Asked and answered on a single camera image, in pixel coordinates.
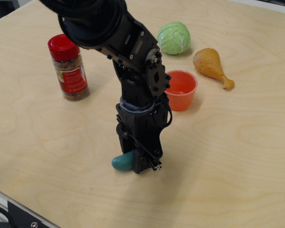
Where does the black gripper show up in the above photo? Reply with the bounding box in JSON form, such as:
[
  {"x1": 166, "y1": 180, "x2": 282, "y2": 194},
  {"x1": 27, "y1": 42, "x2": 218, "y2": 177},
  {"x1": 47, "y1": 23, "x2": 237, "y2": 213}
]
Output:
[{"x1": 116, "y1": 97, "x2": 172, "y2": 173}]

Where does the green toy cucumber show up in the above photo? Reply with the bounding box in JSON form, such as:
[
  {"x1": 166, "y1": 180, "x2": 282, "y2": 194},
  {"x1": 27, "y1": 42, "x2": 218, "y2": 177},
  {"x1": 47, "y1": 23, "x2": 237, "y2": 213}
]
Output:
[{"x1": 111, "y1": 152, "x2": 133, "y2": 171}]

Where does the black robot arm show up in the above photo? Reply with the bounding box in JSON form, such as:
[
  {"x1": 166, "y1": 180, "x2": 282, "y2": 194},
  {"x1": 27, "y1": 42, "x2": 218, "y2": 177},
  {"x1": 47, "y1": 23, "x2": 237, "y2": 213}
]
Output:
[{"x1": 43, "y1": 0, "x2": 172, "y2": 173}]

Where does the orange plastic cup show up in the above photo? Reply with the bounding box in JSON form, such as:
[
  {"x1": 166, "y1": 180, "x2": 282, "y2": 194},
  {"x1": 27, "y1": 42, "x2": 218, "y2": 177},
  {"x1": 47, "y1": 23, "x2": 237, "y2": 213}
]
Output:
[{"x1": 165, "y1": 70, "x2": 198, "y2": 111}]

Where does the toy chicken drumstick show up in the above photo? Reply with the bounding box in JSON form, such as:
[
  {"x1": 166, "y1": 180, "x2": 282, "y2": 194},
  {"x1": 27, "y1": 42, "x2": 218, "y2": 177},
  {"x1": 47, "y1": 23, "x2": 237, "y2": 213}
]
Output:
[{"x1": 193, "y1": 48, "x2": 235, "y2": 90}]

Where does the red lid spice jar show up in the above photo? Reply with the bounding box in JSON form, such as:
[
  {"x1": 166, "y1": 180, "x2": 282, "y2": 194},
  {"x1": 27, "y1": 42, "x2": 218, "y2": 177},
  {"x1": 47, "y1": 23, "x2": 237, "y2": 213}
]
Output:
[{"x1": 47, "y1": 34, "x2": 88, "y2": 101}]

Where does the green toy cabbage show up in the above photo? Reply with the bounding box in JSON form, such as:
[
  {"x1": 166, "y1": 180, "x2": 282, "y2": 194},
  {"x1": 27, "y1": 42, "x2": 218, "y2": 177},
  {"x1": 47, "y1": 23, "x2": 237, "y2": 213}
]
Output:
[{"x1": 157, "y1": 21, "x2": 191, "y2": 55}]

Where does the black corner bracket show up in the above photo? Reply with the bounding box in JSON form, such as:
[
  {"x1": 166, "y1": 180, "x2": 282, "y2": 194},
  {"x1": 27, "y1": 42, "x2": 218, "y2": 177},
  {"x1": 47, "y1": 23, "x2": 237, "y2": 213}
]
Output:
[{"x1": 7, "y1": 200, "x2": 59, "y2": 228}]

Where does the aluminium table frame rail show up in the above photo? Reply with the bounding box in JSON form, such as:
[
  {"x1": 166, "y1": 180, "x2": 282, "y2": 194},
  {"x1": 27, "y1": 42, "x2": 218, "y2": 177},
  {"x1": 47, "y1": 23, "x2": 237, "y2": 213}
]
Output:
[{"x1": 0, "y1": 192, "x2": 17, "y2": 228}]

